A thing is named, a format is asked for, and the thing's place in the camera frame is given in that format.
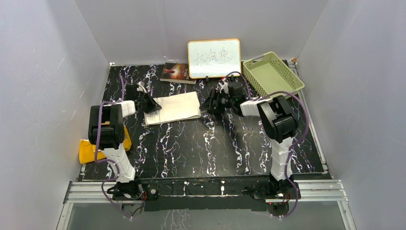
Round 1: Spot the black base frame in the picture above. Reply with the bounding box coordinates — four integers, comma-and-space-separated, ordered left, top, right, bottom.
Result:
139, 175, 292, 211

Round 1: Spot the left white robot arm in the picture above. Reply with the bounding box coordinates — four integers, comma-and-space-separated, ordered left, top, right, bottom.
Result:
88, 81, 161, 199

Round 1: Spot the small whiteboard orange frame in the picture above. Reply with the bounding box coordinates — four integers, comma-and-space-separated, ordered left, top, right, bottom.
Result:
187, 38, 241, 79

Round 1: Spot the green plastic basket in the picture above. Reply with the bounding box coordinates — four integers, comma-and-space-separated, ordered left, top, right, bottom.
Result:
242, 52, 305, 97

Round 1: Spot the dark paperback book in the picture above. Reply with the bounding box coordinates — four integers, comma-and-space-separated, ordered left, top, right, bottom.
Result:
160, 62, 196, 84

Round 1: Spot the yellow bear towel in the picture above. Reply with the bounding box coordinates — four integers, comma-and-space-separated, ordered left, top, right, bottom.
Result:
79, 126, 132, 164

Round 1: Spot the white towel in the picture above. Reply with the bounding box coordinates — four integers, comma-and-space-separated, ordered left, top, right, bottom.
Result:
144, 92, 201, 126

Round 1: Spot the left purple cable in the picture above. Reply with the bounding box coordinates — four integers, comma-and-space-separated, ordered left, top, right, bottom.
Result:
94, 75, 134, 221

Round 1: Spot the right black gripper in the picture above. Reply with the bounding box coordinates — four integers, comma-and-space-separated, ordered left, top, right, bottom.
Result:
200, 89, 235, 113

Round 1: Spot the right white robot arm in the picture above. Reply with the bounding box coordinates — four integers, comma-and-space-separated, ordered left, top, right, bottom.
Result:
200, 80, 299, 198

